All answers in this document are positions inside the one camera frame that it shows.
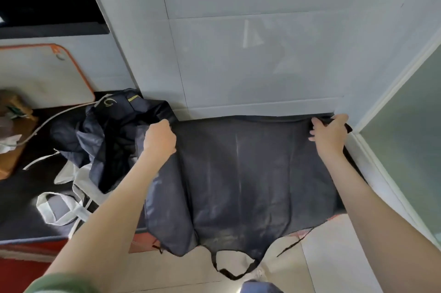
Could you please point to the white orange-rimmed cutting board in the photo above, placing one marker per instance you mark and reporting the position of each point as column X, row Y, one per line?
column 41, row 75

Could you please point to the crumpled white plastic wrapper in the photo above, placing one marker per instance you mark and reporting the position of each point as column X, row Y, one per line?
column 8, row 143

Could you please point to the person's right thumb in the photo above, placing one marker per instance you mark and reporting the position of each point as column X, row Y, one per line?
column 313, row 136

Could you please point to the person's left hand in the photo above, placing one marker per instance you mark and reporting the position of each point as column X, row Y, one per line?
column 159, row 139

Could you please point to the green sleeve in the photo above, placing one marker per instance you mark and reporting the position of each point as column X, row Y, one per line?
column 60, row 285

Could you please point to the red cabinet front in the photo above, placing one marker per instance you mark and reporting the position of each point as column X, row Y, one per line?
column 31, row 261

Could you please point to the brown wooden board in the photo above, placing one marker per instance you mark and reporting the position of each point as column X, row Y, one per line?
column 15, row 151

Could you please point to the crumpled dark navy cloth pile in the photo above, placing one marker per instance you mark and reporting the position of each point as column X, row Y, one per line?
column 103, row 137

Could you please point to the person's right hand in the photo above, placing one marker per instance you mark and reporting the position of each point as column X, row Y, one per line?
column 330, row 137

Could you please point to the person's right forearm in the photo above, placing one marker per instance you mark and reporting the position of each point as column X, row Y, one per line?
column 382, row 220

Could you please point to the person's left fingers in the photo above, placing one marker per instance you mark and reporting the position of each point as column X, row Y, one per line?
column 159, row 125

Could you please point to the person's left forearm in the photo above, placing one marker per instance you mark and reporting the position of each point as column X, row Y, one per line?
column 103, row 220

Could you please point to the frosted glass door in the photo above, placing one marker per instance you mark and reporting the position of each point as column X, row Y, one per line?
column 408, row 137

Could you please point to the dark navy fabric apron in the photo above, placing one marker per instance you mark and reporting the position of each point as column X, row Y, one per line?
column 248, row 179

